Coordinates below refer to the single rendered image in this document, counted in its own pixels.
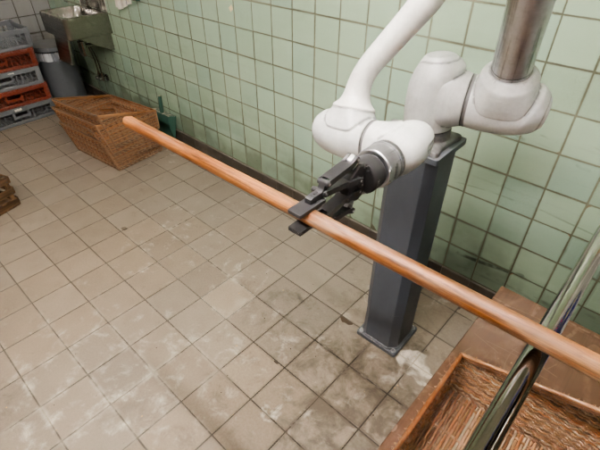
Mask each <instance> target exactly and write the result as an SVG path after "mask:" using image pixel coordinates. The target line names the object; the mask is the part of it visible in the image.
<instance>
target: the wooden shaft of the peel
mask: <svg viewBox="0 0 600 450"><path fill-rule="evenodd" d="M123 124H124V126H125V127H127V128H129V129H131V130H133V131H135V132H137V133H138V134H140V135H141V136H143V137H145V138H148V139H150V140H152V141H153V142H155V143H156V144H158V145H160V146H163V147H164V148H166V149H168V150H170V151H172V152H173V153H175V154H177V155H179V156H181V157H183V158H185V159H186V160H188V161H190V162H192V163H194V164H196V165H197V166H199V167H201V168H203V169H205V170H207V171H209V172H210V173H212V174H214V175H216V176H218V177H220V178H221V179H224V180H226V181H228V182H229V183H230V184H232V185H234V186H236V187H238V188H241V189H242V190H244V191H246V192H247V193H249V194H251V195H253V196H255V197H257V198H259V199H261V200H263V201H264V202H265V203H267V204H270V205H272V206H274V207H275V208H277V209H279V210H281V211H282V212H284V213H286V214H288V215H290V216H292V217H294V218H296V219H298V218H297V217H295V216H293V215H291V214H289V213H288V209H289V208H290V207H292V206H293V205H295V204H297V203H299V202H298V201H296V200H295V199H293V198H292V197H290V196H287V195H285V194H283V193H281V192H279V191H278V190H276V189H274V188H272V187H269V186H267V185H265V184H263V183H262V182H260V181H258V180H256V179H253V178H251V177H249V176H247V175H245V174H244V173H243V172H241V171H238V170H236V169H234V168H232V167H230V166H228V165H227V164H225V163H223V162H220V161H218V160H216V159H214V158H212V157H211V156H209V155H207V154H204V153H202V152H200V151H198V150H196V149H195V148H194V147H192V146H189V145H187V144H185V143H183V142H181V141H179V140H177V139H176V138H174V137H171V136H169V135H167V134H165V133H163V132H161V131H160V130H158V129H155V128H153V127H151V126H149V125H147V124H145V123H144V122H142V121H140V120H138V119H136V118H134V117H132V116H126V117H124V118H123ZM298 220H299V221H301V222H303V223H305V224H307V225H309V226H310V227H312V228H314V229H317V230H318V231H319V232H321V233H323V234H325V235H327V236H329V237H331V238H333V239H335V240H336V241H338V242H340V243H342V244H343V245H345V246H348V247H350V248H352V249H353V250H355V251H356V252H358V253H360V254H363V255H364V256H366V257H368V258H370V259H372V260H373V261H375V262H376V263H379V264H381V265H383V266H385V267H387V268H388V269H390V270H392V271H394V272H396V273H397V274H399V275H401V276H403V277H405V278H407V279H409V280H410V281H412V282H414V283H416V284H418V285H420V286H421V287H423V288H426V289H427V290H429V291H431V292H432V293H434V294H436V295H438V296H441V297H442V298H444V299H445V300H447V301H449V302H451V303H453V304H455V305H457V306H459V307H461V308H463V309H464V310H465V311H467V312H469V313H472V314H474V315H476V316H477V317H479V318H481V319H482V320H484V321H486V322H488V323H490V324H492V325H494V326H496V327H498V328H499V329H501V330H503V331H505V332H507V333H509V334H510V335H512V336H514V337H516V338H518V339H520V340H521V341H523V342H525V343H527V344H529V345H531V346H533V347H535V348H536V349H538V350H540V351H542V352H543V353H545V354H548V355H550V356H552V357H553V358H554V359H556V360H558V361H560V362H562V363H565V364H566V365H568V366H570V367H572V368H573V369H575V370H576V371H579V372H581V373H583V374H585V375H587V376H588V377H590V378H591V379H594V380H596V381H598V382H599V383H600V354H597V353H595V352H593V351H591V350H589V349H587V348H585V347H584V346H582V345H580V344H578V343H576V342H574V341H572V340H570V339H568V338H566V337H564V336H562V335H560V334H558V333H556V332H554V331H552V330H550V329H548V328H546V327H544V326H542V325H540V324H538V323H536V322H535V321H533V320H531V319H529V318H527V317H525V316H523V315H521V314H519V313H517V312H515V311H513V310H511V309H509V308H507V307H505V306H503V305H501V304H499V303H497V302H495V301H493V300H491V299H489V298H487V297H486V296H483V295H482V294H480V293H478V292H476V291H474V290H472V289H470V288H468V287H466V286H464V285H462V284H460V283H458V282H456V281H454V280H452V279H449V278H448V277H446V276H444V275H442V274H440V273H439V272H437V271H434V270H432V269H431V268H429V267H427V266H425V265H423V264H421V263H419V262H416V261H414V260H413V259H411V258H409V257H407V256H405V255H403V254H400V253H398V252H397V251H395V250H393V249H391V248H390V247H388V246H385V245H383V244H381V243H380V242H378V241H376V240H374V239H372V238H370V237H367V236H365V235H364V234H362V233H360V232H358V231H356V230H354V229H351V228H349V227H347V226H346V225H344V224H342V223H341V222H339V221H336V220H334V219H332V218H330V217H329V216H327V215H325V214H323V213H321V212H318V211H316V210H314V211H312V212H310V213H309V214H307V215H306V216H304V217H303V218H302V219H301V220H300V219H298Z"/></svg>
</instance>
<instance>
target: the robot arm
mask: <svg viewBox="0 0 600 450"><path fill-rule="evenodd" d="M444 2H445V0H408V1H407V2H406V3H405V4H404V6H403V7H402V8H401V10H400V11H399V12H398V13H397V14H396V16H395V17H394V18H393V19H392V21H391V22H390V23H389V24H388V25H387V26H386V27H385V28H384V29H383V31H382V32H381V33H380V34H379V36H378V37H377V38H376V39H375V41H374V42H373V43H372V44H371V46H370V47H369V48H368V49H367V51H366V52H365V53H364V54H363V56H362V57H361V59H360V60H359V61H358V63H357V64H356V65H355V67H354V69H353V71H352V73H351V75H350V78H349V80H348V81H347V84H346V88H345V91H344V93H343V95H342V96H341V97H340V98H339V99H338V100H337V101H336V102H334V103H333V105H332V107H331V108H330V109H326V110H324V111H322V112H321V113H319V114H318V115H317V116H316V117H315V119H314V121H313V124H312V135H313V138H314V140H315V142H316V143H317V144H318V145H319V146H320V147H321V148H323V149H324V150H326V151H327V152H329V153H331V154H334V155H336V156H339V157H341V158H344V159H343V160H342V161H341V162H339V163H337V164H336V165H335V166H333V167H332V168H331V169H329V170H328V171H326V172H325V173H324V174H322V175H321V176H320V177H319V178H318V179H317V183H319V185H318V187H316V186H312V193H311V194H309V195H308V196H306V197H305V198H304V199H303V200H302V201H300V202H299V203H297V204H295V205H293V206H292V207H290V208H289V209H287V212H288V213H289V214H291V215H293V216H295V217H297V218H298V219H300V220H301V219H302V218H303V217H304V216H306V215H307V214H309V213H311V212H312V211H314V210H315V209H317V208H318V207H320V206H321V205H322V207H321V208H320V209H318V210H317V211H318V212H320V213H323V214H325V215H327V216H329V217H330V218H332V219H334V220H336V221H338V220H340V219H341V218H343V217H345V216H346V215H348V214H350V213H354V211H355V209H354V208H353V204H354V201H356V200H357V199H358V198H359V197H360V196H361V195H364V194H369V193H371V192H373V191H374V190H375V189H377V188H383V187H385V186H387V185H388V184H389V183H391V182H392V181H393V180H395V179H397V178H398V177H400V176H404V175H405V174H407V173H409V172H411V171H413V170H414V169H416V168H417V167H418V166H419V165H421V164H422V163H423V162H424V161H425V159H426V158H427V157H428V156H430V157H434V158H437V157H439V156H440V154H441V153H442V152H443V151H444V150H446V149H447V148H448V147H449V146H450V145H452V144H453V143H454V142H457V141H460V140H461V138H462V135H461V134H459V133H456V132H453V131H452V127H456V126H462V127H465V128H469V129H475V130H478V131H483V132H487V133H492V134H498V135H506V136H518V135H524V134H529V133H532V132H534V131H535V130H537V129H540V128H541V127H542V126H543V124H544V123H545V121H546V118H547V116H548V114H549V112H550V109H551V106H552V103H553V98H552V94H551V91H550V90H549V88H548V87H547V86H546V85H545V84H543V83H540V79H541V76H540V72H539V70H538V68H537V66H536V65H535V61H536V59H537V56H538V51H539V48H540V46H541V44H542V41H543V38H544V35H545V33H546V28H547V25H548V22H549V20H550V17H551V14H552V11H553V9H554V4H555V2H556V0H507V1H506V5H505V9H504V16H503V19H502V24H501V28H500V31H499V36H498V40H497V43H496V50H495V54H494V58H493V61H491V62H489V63H488V64H486V65H485V66H484V68H483V69H482V70H481V73H480V74H476V73H473V72H471V71H468V70H466V66H467V65H466V62H465V61H464V59H463V58H462V57H461V56H459V55H458V54H456V53H454V52H450V51H435V52H430V53H428V54H426V55H425V56H424V57H423V58H422V59H421V61H420V62H419V64H418V66H417V67H416V69H415V70H414V72H413V74H412V76H411V79H410V81H409V85H408V88H407V93H406V98H405V103H404V120H397V119H392V120H391V121H377V119H376V116H375V111H376V110H375V109H374V108H373V106H372V105H371V100H370V94H371V86H372V84H373V82H374V80H375V79H376V77H377V76H378V74H379V73H380V71H381V70H382V69H383V68H384V67H385V66H386V65H387V64H388V63H389V62H390V61H391V60H392V59H393V57H394V56H395V55H396V54H397V53H398V52H399V51H400V50H401V49H402V48H403V47H404V46H405V45H406V44H407V43H408V42H409V41H410V40H411V39H412V38H413V37H414V36H415V34H416V33H417V32H418V31H419V30H420V29H421V28H422V27H423V26H424V25H425V24H426V23H427V22H428V21H429V20H430V19H431V18H432V16H433V15H434V14H435V13H436V12H437V11H438V9H439V8H440V7H441V5H442V4H443V3H444ZM327 179H329V180H327ZM333 194H335V195H334V196H333V197H331V198H330V200H329V201H328V202H327V203H326V198H324V197H328V196H331V195H333Z"/></svg>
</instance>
